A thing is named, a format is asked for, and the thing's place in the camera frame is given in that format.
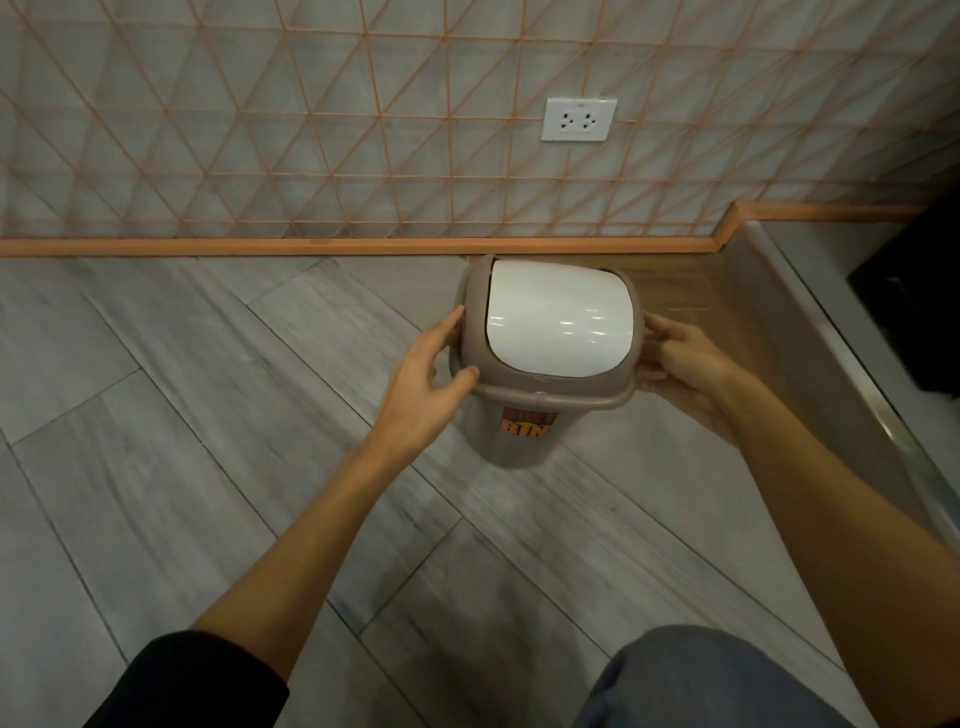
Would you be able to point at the person's right forearm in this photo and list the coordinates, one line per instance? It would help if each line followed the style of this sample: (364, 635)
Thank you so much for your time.
(847, 540)

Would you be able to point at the person's right hand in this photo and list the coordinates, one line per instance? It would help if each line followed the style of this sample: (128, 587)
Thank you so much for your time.
(694, 379)

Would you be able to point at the grey trousers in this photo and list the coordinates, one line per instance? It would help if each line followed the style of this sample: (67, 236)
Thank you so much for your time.
(697, 682)

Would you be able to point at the white swing lid flap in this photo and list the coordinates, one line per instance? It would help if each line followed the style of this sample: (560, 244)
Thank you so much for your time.
(559, 319)

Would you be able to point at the brown plastic dustbin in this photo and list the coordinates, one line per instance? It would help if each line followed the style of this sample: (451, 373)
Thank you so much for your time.
(525, 420)

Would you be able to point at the white wall socket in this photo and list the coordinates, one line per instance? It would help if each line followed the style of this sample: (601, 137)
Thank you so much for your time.
(579, 119)

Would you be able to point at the person's left thumb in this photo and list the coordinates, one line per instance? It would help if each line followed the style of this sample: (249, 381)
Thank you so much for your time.
(459, 381)

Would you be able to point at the orange skirting board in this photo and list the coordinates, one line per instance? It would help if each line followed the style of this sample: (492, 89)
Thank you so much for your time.
(375, 246)

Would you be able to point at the black appliance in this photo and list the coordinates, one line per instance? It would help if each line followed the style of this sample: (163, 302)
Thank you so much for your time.
(919, 307)

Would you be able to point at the steel ledge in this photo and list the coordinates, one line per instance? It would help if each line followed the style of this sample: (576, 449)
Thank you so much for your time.
(825, 352)

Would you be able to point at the black sleeve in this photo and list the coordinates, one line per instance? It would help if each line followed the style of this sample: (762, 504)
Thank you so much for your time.
(187, 686)

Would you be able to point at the person's right thumb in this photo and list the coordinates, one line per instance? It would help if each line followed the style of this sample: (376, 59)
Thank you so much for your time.
(654, 381)

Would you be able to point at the person's left hand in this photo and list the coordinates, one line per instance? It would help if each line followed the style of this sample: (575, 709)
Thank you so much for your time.
(411, 409)

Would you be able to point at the person's left forearm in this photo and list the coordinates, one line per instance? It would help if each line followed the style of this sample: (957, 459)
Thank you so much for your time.
(315, 540)

